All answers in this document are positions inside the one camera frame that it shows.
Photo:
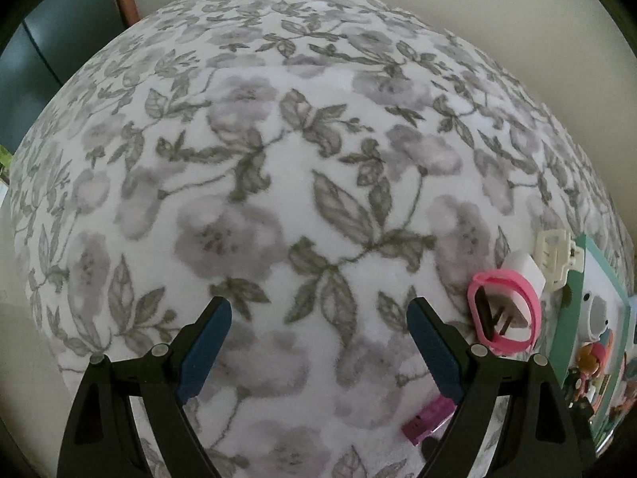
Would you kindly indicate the pink puppy toy figure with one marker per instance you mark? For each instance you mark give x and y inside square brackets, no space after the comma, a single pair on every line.
[584,379]

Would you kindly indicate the white power adapter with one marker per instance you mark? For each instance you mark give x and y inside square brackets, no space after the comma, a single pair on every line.
[514,294]

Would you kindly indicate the pink kids smartwatch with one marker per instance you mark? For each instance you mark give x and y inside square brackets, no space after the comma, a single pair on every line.
[483,321]

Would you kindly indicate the grey floral blanket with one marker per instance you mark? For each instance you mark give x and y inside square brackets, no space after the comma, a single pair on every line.
[319,163]

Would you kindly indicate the black power adapter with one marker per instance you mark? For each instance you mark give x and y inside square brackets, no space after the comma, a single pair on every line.
[428,447]

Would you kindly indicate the teal shallow box tray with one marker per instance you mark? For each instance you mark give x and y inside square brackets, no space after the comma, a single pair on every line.
[620,338]

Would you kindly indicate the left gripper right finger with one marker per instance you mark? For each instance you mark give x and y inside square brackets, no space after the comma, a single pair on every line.
[541,436]

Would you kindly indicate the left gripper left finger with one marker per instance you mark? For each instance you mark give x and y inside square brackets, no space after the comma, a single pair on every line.
[101,437]

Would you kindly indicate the white smartwatch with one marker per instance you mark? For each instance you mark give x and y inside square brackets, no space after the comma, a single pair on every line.
[595,317]

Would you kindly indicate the purple translucent lighter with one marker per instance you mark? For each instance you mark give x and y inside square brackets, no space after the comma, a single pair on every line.
[426,422]

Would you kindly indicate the large blue coral case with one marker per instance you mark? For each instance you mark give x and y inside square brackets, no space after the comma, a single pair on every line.
[624,396]

